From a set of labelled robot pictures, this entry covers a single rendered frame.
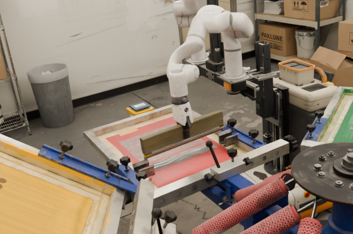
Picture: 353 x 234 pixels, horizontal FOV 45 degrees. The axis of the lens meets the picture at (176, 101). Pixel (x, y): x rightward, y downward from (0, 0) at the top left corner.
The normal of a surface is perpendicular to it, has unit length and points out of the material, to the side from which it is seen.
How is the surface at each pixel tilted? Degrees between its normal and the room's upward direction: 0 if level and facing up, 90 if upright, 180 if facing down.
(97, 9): 90
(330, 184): 0
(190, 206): 0
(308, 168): 0
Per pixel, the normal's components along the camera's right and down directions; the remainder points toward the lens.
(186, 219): -0.11, -0.93
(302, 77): 0.41, 0.33
